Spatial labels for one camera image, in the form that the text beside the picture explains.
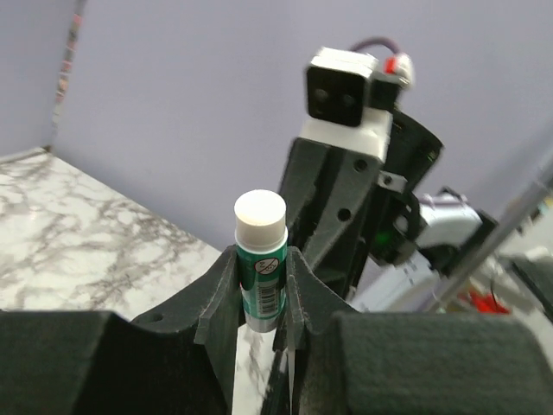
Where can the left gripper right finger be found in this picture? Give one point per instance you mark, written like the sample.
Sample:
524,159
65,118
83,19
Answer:
341,361

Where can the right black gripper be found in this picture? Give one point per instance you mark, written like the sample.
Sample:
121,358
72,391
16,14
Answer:
327,193

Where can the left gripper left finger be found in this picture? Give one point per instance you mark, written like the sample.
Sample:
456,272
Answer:
177,358

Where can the white glue stick cap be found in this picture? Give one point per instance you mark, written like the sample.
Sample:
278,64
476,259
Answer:
260,220

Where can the green white glue stick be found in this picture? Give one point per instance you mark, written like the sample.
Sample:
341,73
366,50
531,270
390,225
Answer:
262,284

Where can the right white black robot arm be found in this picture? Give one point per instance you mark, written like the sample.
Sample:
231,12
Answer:
451,231

